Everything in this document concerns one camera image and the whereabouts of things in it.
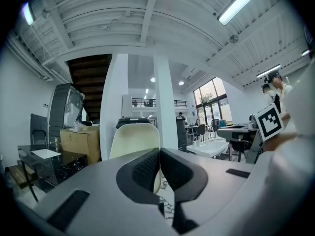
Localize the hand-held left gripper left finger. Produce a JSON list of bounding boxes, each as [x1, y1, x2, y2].
[[116, 147, 165, 217]]

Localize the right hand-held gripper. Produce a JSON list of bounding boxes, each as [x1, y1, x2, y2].
[[254, 58, 315, 142]]

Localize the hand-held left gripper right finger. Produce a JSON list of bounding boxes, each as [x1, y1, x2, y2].
[[159, 147, 209, 235]]

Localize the person's right forearm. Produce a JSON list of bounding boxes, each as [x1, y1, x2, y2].
[[262, 131, 300, 153]]

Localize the dark grey table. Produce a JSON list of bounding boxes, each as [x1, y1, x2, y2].
[[216, 123, 261, 163]]

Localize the white sink basin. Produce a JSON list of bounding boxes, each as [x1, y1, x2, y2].
[[186, 137, 230, 159]]

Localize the black cabinet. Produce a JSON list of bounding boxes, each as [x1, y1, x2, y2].
[[175, 116, 188, 152]]

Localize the large glass windows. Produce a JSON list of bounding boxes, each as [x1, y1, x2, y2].
[[193, 77, 233, 125]]

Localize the black balcony railing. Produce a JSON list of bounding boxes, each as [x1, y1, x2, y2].
[[131, 98, 189, 108]]

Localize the large cardboard box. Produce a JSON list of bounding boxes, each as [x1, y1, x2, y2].
[[60, 125, 102, 166]]

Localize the clear plastic bag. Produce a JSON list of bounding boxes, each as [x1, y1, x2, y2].
[[69, 121, 94, 133]]

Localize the white paper sheet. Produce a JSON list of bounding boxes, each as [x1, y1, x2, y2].
[[30, 148, 63, 160]]

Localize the large black machine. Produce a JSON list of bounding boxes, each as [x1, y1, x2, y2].
[[47, 82, 85, 145]]

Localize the brown staircase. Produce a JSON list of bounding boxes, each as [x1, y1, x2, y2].
[[66, 54, 113, 124]]

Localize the black folding chair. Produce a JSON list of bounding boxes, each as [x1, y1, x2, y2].
[[29, 113, 49, 146]]

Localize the long ceiling tube light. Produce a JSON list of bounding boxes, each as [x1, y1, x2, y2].
[[218, 0, 264, 26]]

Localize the wooden pallet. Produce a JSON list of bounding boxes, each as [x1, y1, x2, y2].
[[8, 159, 36, 189]]

